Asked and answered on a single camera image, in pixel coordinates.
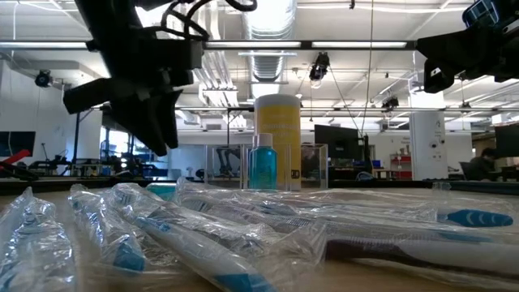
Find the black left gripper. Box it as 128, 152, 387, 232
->
62, 38, 204, 157

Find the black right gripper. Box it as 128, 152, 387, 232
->
415, 27, 504, 95

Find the small blue mouthwash bottle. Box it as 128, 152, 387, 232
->
145, 182, 178, 202
247, 133, 279, 191

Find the blue white toothbrush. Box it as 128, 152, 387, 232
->
0, 186, 79, 292
324, 225, 495, 245
108, 182, 281, 292
242, 198, 515, 229
67, 182, 148, 281

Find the white pillar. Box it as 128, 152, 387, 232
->
408, 91, 449, 182

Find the overhead led light bar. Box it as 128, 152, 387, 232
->
0, 39, 418, 51

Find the black monitor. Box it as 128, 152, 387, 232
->
493, 122, 519, 159
314, 124, 361, 160

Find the yellow cup with white lid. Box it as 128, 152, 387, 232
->
253, 93, 302, 191

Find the person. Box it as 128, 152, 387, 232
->
465, 147, 499, 182

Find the red shelf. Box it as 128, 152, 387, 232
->
389, 152, 413, 180

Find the red lever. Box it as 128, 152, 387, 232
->
0, 148, 32, 167

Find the clear acrylic organizer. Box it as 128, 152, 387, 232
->
204, 142, 330, 191

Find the black ceiling camera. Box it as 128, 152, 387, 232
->
380, 96, 401, 113
308, 51, 332, 81
34, 69, 53, 88

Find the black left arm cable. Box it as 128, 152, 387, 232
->
160, 0, 259, 41

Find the silver ventilation duct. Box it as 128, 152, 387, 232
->
242, 0, 299, 84

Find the black wall screen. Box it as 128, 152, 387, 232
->
0, 131, 36, 157

